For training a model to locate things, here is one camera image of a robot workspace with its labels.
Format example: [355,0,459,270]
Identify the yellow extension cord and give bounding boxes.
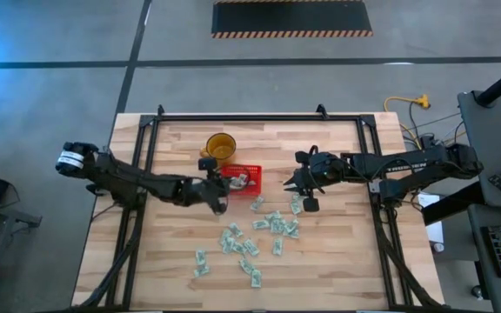
[383,94,467,149]

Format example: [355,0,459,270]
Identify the black metal stand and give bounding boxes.
[0,202,43,313]

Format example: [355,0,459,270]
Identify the red slotted plastic basket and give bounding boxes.
[220,163,264,197]

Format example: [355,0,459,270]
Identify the black hazard-striped floor mat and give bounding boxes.
[210,0,374,40]

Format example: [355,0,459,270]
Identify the black desk leg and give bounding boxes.
[421,180,489,227]

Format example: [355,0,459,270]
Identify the white paper sheet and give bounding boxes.
[417,192,445,245]

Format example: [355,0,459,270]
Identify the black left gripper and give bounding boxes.
[176,173,230,216]

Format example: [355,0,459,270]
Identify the dark grey desk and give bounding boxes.
[467,203,501,313]

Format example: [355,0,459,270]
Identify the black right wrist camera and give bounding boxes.
[319,152,344,183]

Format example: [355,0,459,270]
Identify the black cable bundle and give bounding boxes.
[400,102,467,151]

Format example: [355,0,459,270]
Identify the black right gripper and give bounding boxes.
[283,150,321,213]

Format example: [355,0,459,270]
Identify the yellow glass mug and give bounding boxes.
[199,132,237,165]

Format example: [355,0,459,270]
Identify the black aluminium table frame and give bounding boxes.
[71,103,447,313]

